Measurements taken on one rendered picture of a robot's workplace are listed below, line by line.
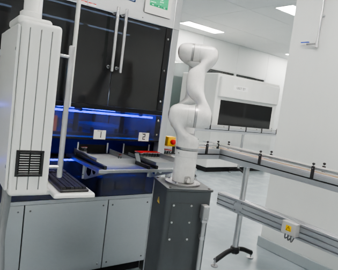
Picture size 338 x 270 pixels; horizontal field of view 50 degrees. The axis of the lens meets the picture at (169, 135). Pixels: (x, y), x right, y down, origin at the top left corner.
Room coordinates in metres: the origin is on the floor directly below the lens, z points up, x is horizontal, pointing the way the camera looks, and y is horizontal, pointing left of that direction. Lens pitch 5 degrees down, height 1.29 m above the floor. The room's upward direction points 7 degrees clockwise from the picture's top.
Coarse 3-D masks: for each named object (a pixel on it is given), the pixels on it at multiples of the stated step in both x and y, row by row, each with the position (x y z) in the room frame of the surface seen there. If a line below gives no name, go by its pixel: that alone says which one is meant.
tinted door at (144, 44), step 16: (128, 32) 2.43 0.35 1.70; (144, 32) 2.51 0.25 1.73; (160, 32) 2.58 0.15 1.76; (128, 48) 2.44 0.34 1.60; (144, 48) 2.51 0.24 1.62; (160, 48) 2.59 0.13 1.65; (128, 64) 2.45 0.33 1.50; (144, 64) 2.52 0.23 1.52; (160, 64) 2.60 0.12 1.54; (112, 80) 2.38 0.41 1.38; (128, 80) 2.46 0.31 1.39; (144, 80) 2.53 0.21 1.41; (112, 96) 2.39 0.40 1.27; (128, 96) 2.46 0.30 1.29; (144, 96) 2.54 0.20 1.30
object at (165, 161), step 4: (128, 152) 2.45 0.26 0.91; (140, 156) 2.32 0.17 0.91; (160, 156) 2.58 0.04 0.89; (164, 156) 2.55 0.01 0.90; (168, 156) 2.51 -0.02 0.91; (144, 160) 2.28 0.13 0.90; (148, 160) 2.25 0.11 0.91; (152, 160) 2.43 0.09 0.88; (156, 160) 2.45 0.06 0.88; (160, 160) 2.47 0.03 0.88; (164, 160) 2.49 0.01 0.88; (168, 160) 2.50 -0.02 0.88; (172, 160) 2.47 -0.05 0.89; (156, 164) 2.18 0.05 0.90; (160, 164) 2.20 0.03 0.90; (164, 164) 2.21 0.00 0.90; (168, 164) 2.23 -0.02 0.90; (172, 164) 2.25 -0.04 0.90
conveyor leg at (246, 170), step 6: (246, 168) 2.98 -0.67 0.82; (246, 174) 2.98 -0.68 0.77; (246, 180) 2.98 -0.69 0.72; (246, 186) 2.99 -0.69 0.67; (240, 192) 3.00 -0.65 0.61; (240, 198) 2.99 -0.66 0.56; (240, 216) 2.98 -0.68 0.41; (240, 222) 2.98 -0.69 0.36; (240, 228) 2.99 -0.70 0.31; (234, 234) 2.99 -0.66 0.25; (234, 240) 2.99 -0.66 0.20; (234, 246) 2.98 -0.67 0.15
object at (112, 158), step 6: (78, 150) 2.27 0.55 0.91; (90, 156) 2.13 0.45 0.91; (96, 156) 2.30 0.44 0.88; (102, 156) 2.33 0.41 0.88; (108, 156) 2.36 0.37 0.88; (114, 156) 2.38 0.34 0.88; (126, 156) 2.30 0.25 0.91; (102, 162) 2.08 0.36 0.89; (108, 162) 2.11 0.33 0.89; (114, 162) 2.13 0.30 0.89; (120, 162) 2.15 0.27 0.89; (126, 162) 2.18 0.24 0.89; (132, 162) 2.20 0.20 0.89
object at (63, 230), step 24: (24, 216) 2.09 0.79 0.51; (48, 216) 2.18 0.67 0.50; (72, 216) 2.27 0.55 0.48; (96, 216) 2.37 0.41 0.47; (120, 216) 2.48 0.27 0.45; (144, 216) 2.60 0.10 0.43; (24, 240) 2.10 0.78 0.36; (48, 240) 2.18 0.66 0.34; (72, 240) 2.28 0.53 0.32; (96, 240) 2.38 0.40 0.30; (120, 240) 2.50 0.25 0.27; (144, 240) 2.62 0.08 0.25; (24, 264) 2.10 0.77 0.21; (48, 264) 2.19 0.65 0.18; (72, 264) 2.29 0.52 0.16; (96, 264) 2.39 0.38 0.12
